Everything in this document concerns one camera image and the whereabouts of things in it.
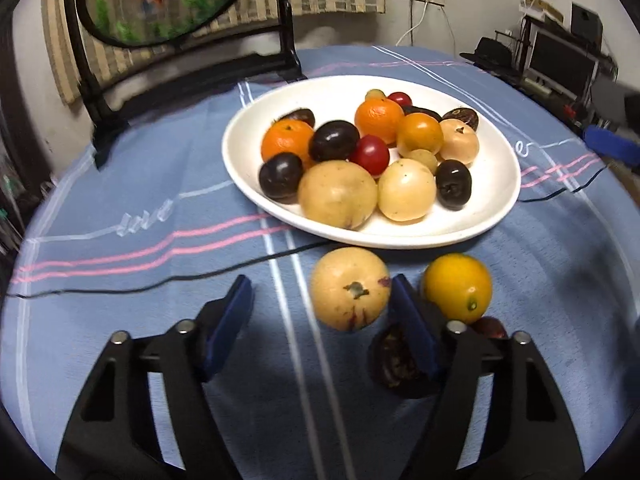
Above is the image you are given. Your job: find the thin black cable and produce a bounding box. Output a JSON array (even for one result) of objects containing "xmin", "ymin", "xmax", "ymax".
[{"xmin": 7, "ymin": 162, "xmax": 608, "ymax": 300}]

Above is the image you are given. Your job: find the white cable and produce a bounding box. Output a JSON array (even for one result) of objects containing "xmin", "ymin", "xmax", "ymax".
[{"xmin": 395, "ymin": 0, "xmax": 431, "ymax": 48}]

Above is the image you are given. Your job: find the black desk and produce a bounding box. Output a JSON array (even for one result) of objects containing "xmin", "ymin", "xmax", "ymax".
[{"xmin": 470, "ymin": 55, "xmax": 626, "ymax": 126}]

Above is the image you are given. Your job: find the computer monitor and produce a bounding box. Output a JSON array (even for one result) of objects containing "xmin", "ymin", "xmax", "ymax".
[{"xmin": 526, "ymin": 26, "xmax": 601, "ymax": 102}]

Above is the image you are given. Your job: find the mandarin orange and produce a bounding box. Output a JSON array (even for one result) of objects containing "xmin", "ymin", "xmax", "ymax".
[
  {"xmin": 354, "ymin": 97, "xmax": 405, "ymax": 146},
  {"xmin": 261, "ymin": 119, "xmax": 316, "ymax": 168}
]

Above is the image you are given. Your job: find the black hat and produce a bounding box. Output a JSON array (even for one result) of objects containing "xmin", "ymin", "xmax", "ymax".
[{"xmin": 459, "ymin": 36, "xmax": 517, "ymax": 70}]

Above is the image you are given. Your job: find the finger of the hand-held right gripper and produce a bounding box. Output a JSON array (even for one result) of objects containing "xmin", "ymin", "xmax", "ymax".
[{"xmin": 582, "ymin": 126, "xmax": 640, "ymax": 171}]

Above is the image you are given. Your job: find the blue striped tablecloth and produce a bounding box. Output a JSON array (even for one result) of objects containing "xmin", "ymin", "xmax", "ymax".
[{"xmin": 0, "ymin": 45, "xmax": 640, "ymax": 480}]

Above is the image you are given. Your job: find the beige pepino melon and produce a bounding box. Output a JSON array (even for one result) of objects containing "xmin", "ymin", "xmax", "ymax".
[
  {"xmin": 377, "ymin": 158, "xmax": 437, "ymax": 223},
  {"xmin": 297, "ymin": 160, "xmax": 379, "ymax": 231},
  {"xmin": 439, "ymin": 119, "xmax": 481, "ymax": 165},
  {"xmin": 310, "ymin": 246, "xmax": 391, "ymax": 332}
]

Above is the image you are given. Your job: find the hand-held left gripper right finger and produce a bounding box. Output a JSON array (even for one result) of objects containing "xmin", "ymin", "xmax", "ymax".
[{"xmin": 390, "ymin": 274, "xmax": 586, "ymax": 480}]

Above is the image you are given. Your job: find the dark purple wax apple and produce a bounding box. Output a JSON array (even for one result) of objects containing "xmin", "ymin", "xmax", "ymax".
[
  {"xmin": 435, "ymin": 159, "xmax": 473, "ymax": 208},
  {"xmin": 369, "ymin": 322, "xmax": 441, "ymax": 400},
  {"xmin": 442, "ymin": 108, "xmax": 480, "ymax": 132},
  {"xmin": 308, "ymin": 120, "xmax": 361, "ymax": 163},
  {"xmin": 258, "ymin": 152, "xmax": 305, "ymax": 205},
  {"xmin": 272, "ymin": 108, "xmax": 316, "ymax": 128},
  {"xmin": 401, "ymin": 105, "xmax": 443, "ymax": 123},
  {"xmin": 472, "ymin": 316, "xmax": 510, "ymax": 341}
]

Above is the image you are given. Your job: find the white plate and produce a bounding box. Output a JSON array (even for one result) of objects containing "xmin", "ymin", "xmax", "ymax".
[{"xmin": 221, "ymin": 75, "xmax": 522, "ymax": 250}]

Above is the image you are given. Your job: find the black speaker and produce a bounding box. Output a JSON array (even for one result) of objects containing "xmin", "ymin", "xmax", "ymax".
[{"xmin": 570, "ymin": 2, "xmax": 604, "ymax": 50}]

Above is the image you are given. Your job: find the yellow tomato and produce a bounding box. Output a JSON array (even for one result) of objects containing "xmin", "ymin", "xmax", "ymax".
[
  {"xmin": 421, "ymin": 253, "xmax": 493, "ymax": 325},
  {"xmin": 396, "ymin": 112, "xmax": 445, "ymax": 157}
]

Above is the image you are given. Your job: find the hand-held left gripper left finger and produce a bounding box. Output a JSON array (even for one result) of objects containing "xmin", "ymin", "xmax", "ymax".
[{"xmin": 55, "ymin": 275, "xmax": 253, "ymax": 480}]

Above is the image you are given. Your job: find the beige flat box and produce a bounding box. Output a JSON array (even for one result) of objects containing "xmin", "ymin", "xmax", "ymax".
[{"xmin": 519, "ymin": 0, "xmax": 565, "ymax": 22}]

